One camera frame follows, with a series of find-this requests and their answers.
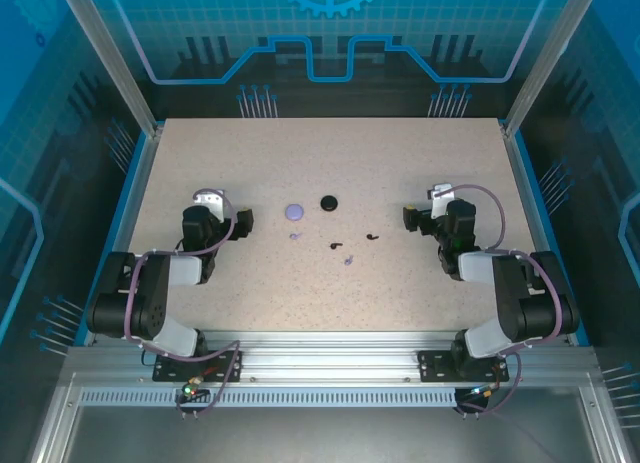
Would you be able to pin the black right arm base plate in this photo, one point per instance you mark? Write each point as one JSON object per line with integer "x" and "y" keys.
{"x": 435, "y": 365}

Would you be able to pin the purple earbud charging case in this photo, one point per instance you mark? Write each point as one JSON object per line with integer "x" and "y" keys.
{"x": 294, "y": 211}

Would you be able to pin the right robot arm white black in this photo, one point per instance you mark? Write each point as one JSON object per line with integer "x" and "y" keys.
{"x": 510, "y": 293}

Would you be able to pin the aluminium table side rail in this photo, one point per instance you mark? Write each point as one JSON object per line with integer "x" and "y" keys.
{"x": 525, "y": 183}
{"x": 125, "y": 223}

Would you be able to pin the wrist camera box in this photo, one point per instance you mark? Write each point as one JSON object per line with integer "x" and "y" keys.
{"x": 210, "y": 200}
{"x": 440, "y": 190}

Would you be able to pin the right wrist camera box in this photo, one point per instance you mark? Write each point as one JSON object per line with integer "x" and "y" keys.
{"x": 440, "y": 190}

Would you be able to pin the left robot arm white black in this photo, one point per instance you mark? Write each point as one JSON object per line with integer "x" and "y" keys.
{"x": 150, "y": 293}

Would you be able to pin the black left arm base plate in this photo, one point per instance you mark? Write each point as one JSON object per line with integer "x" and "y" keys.
{"x": 170, "y": 370}

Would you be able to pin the aluminium mounting rail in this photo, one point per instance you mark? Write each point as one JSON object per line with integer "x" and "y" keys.
{"x": 325, "y": 358}

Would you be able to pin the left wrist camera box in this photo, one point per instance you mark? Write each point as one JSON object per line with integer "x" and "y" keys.
{"x": 210, "y": 200}

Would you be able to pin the aluminium frame post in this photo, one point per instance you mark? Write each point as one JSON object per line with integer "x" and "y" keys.
{"x": 545, "y": 68}
{"x": 115, "y": 68}

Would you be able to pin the black earbud charging case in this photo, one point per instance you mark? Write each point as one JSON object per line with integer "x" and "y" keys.
{"x": 329, "y": 203}

